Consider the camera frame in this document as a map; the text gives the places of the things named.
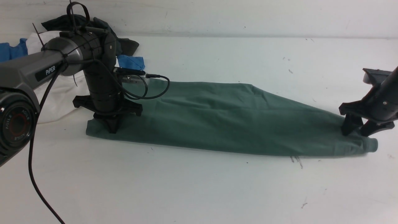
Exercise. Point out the white shirt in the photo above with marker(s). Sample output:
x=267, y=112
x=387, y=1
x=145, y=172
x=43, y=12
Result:
x=59, y=100

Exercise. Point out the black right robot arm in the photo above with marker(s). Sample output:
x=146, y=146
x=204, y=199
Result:
x=389, y=86

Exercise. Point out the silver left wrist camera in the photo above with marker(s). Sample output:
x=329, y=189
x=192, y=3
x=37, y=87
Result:
x=126, y=75

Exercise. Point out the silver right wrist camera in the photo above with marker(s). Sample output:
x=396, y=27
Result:
x=375, y=76

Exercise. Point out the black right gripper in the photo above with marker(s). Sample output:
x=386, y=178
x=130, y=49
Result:
x=371, y=115

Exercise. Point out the green long sleeve shirt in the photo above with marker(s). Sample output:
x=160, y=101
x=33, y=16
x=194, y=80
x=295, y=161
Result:
x=238, y=118

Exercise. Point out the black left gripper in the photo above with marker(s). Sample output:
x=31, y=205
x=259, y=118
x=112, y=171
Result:
x=111, y=105

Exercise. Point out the blue shirt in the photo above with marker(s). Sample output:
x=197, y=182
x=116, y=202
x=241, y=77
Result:
x=8, y=52

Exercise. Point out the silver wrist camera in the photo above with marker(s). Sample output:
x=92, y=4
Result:
x=375, y=76
x=126, y=75

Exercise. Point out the dark grey shirt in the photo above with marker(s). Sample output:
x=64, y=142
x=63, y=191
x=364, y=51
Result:
x=124, y=46

